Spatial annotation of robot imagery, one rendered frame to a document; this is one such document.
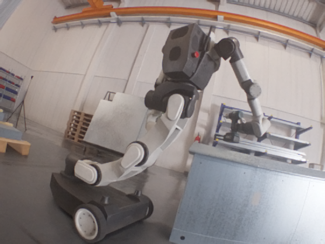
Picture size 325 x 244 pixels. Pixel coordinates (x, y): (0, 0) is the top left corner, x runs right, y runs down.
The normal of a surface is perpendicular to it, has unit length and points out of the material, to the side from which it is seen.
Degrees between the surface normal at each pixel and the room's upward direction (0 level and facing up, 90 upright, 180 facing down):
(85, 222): 90
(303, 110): 90
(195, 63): 95
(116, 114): 78
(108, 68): 90
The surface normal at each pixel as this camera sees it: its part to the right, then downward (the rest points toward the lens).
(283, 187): -0.16, -0.19
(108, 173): -0.37, -0.24
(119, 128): -0.10, -0.39
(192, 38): 0.65, 0.14
